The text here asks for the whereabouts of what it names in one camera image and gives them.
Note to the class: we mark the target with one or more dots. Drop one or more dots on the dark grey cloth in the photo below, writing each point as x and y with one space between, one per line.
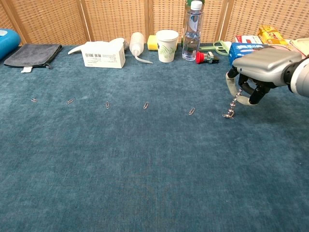
31 55

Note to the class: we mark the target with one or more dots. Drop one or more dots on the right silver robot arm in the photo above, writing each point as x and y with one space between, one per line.
301 77

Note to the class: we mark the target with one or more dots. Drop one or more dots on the red white blue box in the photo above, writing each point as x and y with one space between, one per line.
246 39

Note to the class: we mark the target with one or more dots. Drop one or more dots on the wicker folding screen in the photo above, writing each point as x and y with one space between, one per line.
116 19

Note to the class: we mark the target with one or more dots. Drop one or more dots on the clear water bottle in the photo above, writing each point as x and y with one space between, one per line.
192 36

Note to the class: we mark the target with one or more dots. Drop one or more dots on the blue Oreo cookie box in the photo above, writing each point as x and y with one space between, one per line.
239 50

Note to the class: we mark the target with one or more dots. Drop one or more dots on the white paper cup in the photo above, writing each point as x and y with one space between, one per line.
166 48

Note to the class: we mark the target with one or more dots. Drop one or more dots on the light green hand brush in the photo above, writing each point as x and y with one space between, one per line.
218 47

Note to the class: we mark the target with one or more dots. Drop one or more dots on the blue detergent bottle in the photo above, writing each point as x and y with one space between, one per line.
7 43

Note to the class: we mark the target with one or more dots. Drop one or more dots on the white cardboard box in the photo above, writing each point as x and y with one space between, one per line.
103 55

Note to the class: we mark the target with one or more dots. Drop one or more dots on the red emergency push button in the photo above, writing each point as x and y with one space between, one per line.
200 57

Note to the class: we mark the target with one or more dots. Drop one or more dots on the beige lidded food container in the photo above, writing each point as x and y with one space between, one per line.
301 46

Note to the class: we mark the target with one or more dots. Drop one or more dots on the blue carpet table cover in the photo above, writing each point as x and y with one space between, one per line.
120 157

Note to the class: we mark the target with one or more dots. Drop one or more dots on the clear squeeze wash bottle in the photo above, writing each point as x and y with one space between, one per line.
136 43

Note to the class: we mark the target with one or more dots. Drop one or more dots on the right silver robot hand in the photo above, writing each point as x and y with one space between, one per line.
263 65

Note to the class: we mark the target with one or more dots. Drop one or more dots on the silver magnetic bead stick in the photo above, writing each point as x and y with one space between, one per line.
234 102

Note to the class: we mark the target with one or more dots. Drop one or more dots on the yellow sponge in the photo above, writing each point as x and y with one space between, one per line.
152 43

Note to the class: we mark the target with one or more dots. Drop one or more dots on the yellow snack box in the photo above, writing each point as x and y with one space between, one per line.
271 35

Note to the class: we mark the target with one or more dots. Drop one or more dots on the green tea bottle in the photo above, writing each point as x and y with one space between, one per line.
187 3

